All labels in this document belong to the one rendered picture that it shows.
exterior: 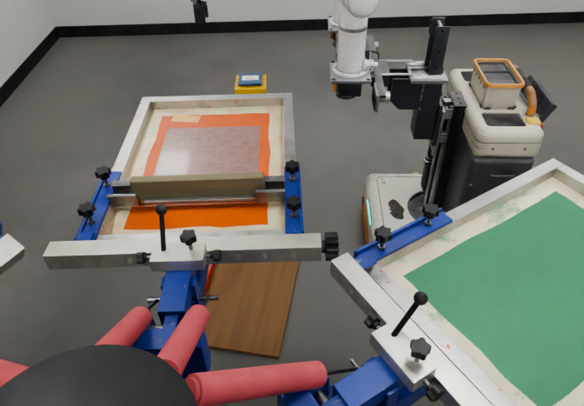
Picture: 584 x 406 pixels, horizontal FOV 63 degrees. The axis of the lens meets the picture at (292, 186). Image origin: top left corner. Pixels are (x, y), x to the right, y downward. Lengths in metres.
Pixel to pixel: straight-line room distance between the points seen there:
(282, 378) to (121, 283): 1.81
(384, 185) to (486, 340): 1.51
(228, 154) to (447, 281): 0.82
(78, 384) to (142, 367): 0.08
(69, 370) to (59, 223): 2.36
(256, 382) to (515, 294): 0.71
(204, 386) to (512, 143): 1.53
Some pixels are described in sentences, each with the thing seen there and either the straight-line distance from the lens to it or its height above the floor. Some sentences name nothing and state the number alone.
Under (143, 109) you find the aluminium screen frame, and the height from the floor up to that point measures 0.99.
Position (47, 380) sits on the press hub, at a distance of 0.75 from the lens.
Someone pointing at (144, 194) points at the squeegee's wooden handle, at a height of 1.01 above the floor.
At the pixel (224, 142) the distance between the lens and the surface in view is 1.71.
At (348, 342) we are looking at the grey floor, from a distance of 2.27.
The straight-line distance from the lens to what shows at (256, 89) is 2.03.
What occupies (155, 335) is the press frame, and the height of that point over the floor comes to 1.05.
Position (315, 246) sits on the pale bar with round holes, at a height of 1.04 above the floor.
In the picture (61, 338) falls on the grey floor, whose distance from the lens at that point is 2.52.
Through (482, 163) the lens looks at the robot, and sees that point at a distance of 2.01.
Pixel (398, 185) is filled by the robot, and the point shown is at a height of 0.28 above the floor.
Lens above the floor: 1.91
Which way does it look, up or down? 40 degrees down
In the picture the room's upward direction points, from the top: 1 degrees counter-clockwise
